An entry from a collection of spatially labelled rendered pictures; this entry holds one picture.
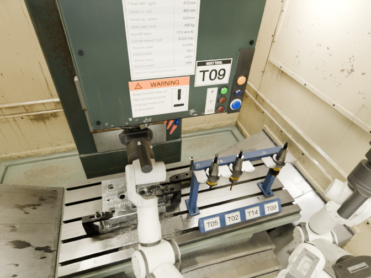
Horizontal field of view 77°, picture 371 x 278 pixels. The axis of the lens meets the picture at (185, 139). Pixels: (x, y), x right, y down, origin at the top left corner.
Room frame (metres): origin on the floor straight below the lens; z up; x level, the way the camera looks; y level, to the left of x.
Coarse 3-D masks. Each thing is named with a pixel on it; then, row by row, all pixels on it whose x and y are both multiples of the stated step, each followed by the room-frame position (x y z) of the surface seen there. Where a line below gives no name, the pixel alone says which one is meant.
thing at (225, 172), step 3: (219, 165) 0.70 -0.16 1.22; (222, 165) 0.70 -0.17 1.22; (225, 165) 0.71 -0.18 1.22; (219, 168) 0.69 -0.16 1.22; (222, 168) 0.69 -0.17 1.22; (225, 168) 0.69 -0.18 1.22; (228, 168) 0.69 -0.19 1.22; (222, 171) 0.67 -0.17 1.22; (225, 171) 0.67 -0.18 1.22; (228, 171) 0.67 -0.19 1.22; (222, 174) 0.65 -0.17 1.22; (225, 174) 0.65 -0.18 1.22; (228, 174) 0.66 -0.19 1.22; (231, 174) 0.66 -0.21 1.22; (222, 177) 0.64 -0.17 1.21; (225, 177) 0.64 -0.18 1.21; (228, 177) 0.64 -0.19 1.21
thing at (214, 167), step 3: (213, 159) 0.66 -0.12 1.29; (213, 162) 0.65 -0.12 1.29; (210, 165) 0.66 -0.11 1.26; (213, 165) 0.64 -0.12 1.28; (216, 165) 0.64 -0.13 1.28; (210, 168) 0.65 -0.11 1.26; (213, 168) 0.64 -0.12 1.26; (216, 168) 0.64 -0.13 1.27; (210, 171) 0.64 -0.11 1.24; (213, 171) 0.64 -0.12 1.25; (216, 171) 0.64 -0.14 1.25; (210, 174) 0.64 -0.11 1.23; (213, 174) 0.64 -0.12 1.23; (216, 174) 0.64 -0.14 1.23
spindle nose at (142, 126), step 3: (150, 123) 0.67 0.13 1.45; (126, 126) 0.63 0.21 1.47; (129, 126) 0.63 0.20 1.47; (132, 126) 0.63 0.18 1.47; (135, 126) 0.63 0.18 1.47; (138, 126) 0.63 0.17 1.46; (141, 126) 0.64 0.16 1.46; (144, 126) 0.65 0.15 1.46; (147, 126) 0.66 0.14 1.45; (123, 129) 0.63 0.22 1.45; (126, 129) 0.63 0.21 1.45; (129, 129) 0.63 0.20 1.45; (132, 129) 0.63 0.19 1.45; (135, 129) 0.63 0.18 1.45; (138, 129) 0.64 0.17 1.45; (141, 129) 0.64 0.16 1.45
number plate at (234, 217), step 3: (231, 213) 0.63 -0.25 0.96; (234, 213) 0.63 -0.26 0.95; (237, 213) 0.64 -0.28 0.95; (225, 216) 0.62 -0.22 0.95; (228, 216) 0.62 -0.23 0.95; (231, 216) 0.62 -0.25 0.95; (234, 216) 0.62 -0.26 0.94; (237, 216) 0.63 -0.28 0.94; (225, 219) 0.61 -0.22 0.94; (228, 219) 0.61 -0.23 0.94; (231, 219) 0.61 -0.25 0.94; (234, 219) 0.62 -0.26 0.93; (237, 219) 0.62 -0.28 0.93; (240, 219) 0.62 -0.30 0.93; (228, 222) 0.60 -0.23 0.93; (231, 222) 0.60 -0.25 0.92; (234, 222) 0.61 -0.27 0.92
